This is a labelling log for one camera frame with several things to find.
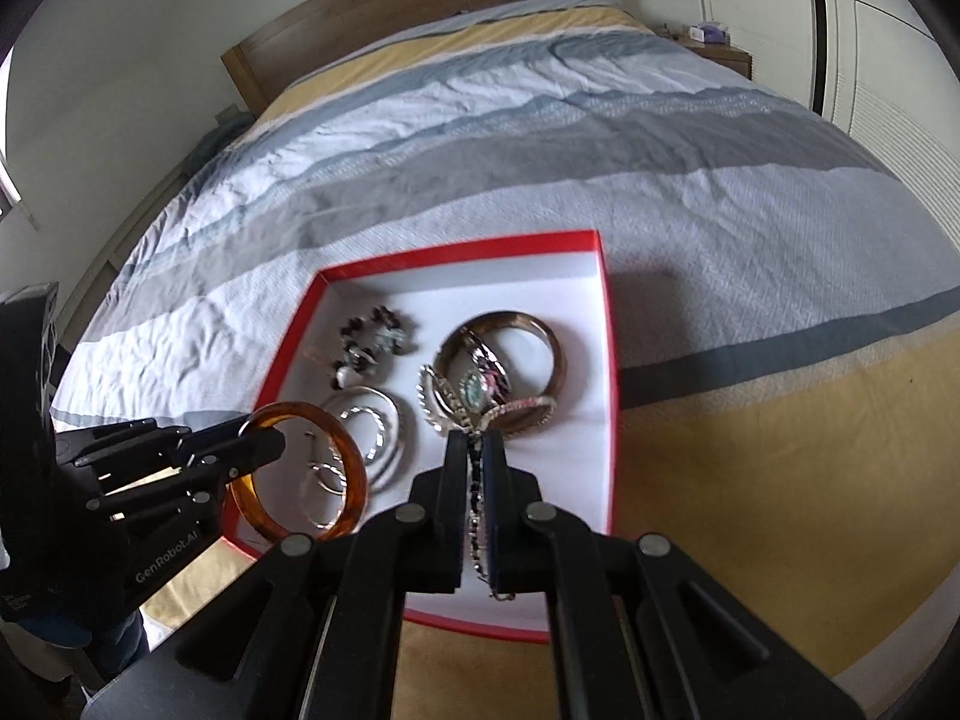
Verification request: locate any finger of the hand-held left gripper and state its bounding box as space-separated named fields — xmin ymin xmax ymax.
xmin=86 ymin=465 xmax=241 ymax=533
xmin=52 ymin=412 xmax=288 ymax=477

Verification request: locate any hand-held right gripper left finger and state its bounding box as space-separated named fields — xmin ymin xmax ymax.
xmin=82 ymin=431 xmax=472 ymax=720

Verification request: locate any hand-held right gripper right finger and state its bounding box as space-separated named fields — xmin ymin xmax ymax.
xmin=480 ymin=433 xmax=863 ymax=720

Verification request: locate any silver chain necklace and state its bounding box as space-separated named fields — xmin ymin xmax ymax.
xmin=450 ymin=409 xmax=518 ymax=602

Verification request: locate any large silver hoop bangle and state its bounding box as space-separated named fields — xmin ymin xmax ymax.
xmin=328 ymin=385 xmax=421 ymax=496

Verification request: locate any small silver hoop bangle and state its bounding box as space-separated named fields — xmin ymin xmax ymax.
xmin=341 ymin=403 xmax=404 ymax=467

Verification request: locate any amber bangle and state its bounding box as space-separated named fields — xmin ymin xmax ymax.
xmin=227 ymin=401 xmax=368 ymax=545

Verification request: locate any dark beaded bracelet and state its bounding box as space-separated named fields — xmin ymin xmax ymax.
xmin=330 ymin=305 xmax=417 ymax=391

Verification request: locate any red jewelry box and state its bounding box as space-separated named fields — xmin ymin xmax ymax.
xmin=221 ymin=229 xmax=623 ymax=644

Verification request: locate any person's left hand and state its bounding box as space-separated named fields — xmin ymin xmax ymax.
xmin=15 ymin=604 xmax=143 ymax=650

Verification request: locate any brown bangle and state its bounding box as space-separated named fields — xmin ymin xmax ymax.
xmin=437 ymin=310 xmax=563 ymax=428

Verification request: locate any dark cloth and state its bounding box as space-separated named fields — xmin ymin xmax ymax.
xmin=184 ymin=116 xmax=252 ymax=173

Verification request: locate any bed with striped cover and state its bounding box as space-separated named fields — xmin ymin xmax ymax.
xmin=49 ymin=0 xmax=960 ymax=720

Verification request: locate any wooden headboard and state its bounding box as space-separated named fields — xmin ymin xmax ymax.
xmin=220 ymin=0 xmax=620 ymax=117

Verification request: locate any wooden nightstand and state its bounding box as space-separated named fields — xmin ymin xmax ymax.
xmin=679 ymin=37 xmax=753 ymax=81

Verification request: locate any white wardrobe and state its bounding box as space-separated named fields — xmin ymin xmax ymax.
xmin=690 ymin=0 xmax=960 ymax=188

